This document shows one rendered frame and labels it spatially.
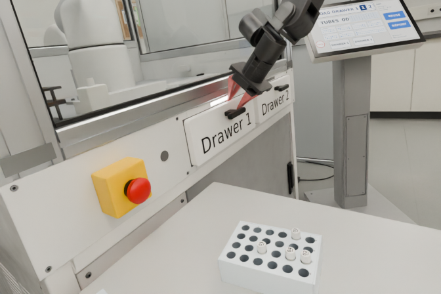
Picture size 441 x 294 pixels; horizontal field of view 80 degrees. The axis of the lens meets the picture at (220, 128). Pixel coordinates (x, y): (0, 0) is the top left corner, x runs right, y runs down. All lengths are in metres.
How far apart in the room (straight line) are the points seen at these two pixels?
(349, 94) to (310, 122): 0.82
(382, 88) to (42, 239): 3.38
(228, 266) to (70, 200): 0.24
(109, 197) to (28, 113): 0.15
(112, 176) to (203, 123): 0.26
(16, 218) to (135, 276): 0.18
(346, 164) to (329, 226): 1.19
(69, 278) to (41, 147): 0.21
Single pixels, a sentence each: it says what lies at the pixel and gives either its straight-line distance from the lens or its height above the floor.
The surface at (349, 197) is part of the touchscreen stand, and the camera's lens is 1.78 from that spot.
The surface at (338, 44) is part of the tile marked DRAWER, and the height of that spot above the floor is 1.00.
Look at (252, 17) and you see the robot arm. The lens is 0.66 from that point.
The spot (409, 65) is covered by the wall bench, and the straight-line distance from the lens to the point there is 3.48.
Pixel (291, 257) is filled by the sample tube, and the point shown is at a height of 0.80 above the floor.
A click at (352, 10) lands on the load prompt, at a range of 1.56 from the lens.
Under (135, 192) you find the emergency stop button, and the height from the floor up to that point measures 0.88.
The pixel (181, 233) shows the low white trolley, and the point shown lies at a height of 0.76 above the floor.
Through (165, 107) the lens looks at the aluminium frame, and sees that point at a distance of 0.54.
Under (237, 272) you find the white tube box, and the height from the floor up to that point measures 0.78.
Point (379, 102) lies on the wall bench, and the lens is 3.55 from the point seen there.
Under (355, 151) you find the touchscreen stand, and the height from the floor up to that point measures 0.41.
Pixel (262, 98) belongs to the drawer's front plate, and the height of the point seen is 0.89.
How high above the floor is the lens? 1.07
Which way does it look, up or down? 17 degrees down
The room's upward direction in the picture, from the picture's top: 8 degrees counter-clockwise
